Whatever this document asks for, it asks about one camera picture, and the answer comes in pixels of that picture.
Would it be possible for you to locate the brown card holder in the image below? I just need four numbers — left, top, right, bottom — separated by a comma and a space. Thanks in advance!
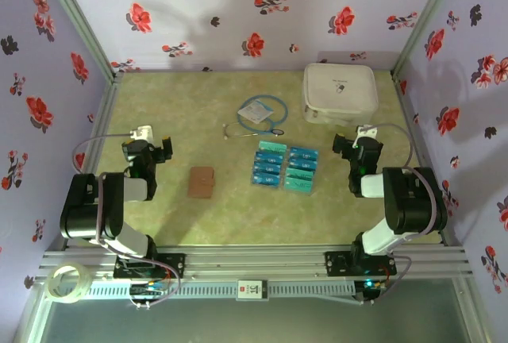
188, 166, 217, 200

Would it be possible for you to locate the teal credit card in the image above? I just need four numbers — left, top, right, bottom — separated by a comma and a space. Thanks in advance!
283, 178, 314, 194
285, 167, 317, 182
257, 140, 287, 154

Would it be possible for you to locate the white zip pouch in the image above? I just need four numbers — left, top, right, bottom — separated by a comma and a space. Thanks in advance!
302, 63, 379, 126

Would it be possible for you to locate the blue stethoscope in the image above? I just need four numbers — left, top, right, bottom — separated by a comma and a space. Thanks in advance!
221, 94, 289, 141

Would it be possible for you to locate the white blue paper packet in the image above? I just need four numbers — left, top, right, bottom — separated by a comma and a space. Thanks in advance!
237, 98, 275, 125

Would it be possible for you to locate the small circuit board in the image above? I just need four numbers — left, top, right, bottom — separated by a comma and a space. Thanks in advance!
363, 278, 388, 292
129, 281, 170, 297

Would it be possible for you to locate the clear tape roll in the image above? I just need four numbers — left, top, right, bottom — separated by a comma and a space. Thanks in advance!
46, 262, 90, 305

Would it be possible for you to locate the small white display label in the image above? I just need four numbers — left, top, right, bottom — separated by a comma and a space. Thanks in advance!
237, 278, 270, 302

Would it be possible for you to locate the aluminium side rail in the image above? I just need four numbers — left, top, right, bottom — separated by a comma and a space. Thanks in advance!
391, 71, 458, 247
47, 75, 125, 251

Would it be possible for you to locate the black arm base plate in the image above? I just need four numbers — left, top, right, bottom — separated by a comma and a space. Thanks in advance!
324, 250, 397, 277
114, 253, 187, 279

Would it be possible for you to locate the aluminium frame post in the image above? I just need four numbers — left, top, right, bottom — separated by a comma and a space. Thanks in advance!
391, 0, 464, 78
37, 0, 124, 82

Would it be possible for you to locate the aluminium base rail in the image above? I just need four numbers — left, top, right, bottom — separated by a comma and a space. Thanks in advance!
33, 244, 475, 285

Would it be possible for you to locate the white slotted cable duct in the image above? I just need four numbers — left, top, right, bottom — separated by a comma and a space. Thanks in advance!
81, 281, 356, 300

